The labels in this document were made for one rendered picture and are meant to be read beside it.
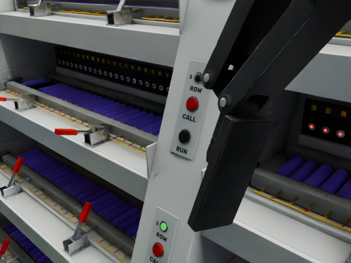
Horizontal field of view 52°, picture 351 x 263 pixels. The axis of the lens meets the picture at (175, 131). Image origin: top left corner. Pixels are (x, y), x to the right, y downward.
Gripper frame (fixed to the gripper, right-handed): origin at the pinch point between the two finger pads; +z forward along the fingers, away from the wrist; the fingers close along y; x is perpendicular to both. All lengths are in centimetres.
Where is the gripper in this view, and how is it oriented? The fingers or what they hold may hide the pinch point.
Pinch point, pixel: (280, 242)
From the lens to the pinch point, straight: 18.4
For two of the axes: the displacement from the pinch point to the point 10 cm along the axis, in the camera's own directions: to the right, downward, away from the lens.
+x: 8.2, 0.0, 5.7
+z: -2.7, 8.8, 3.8
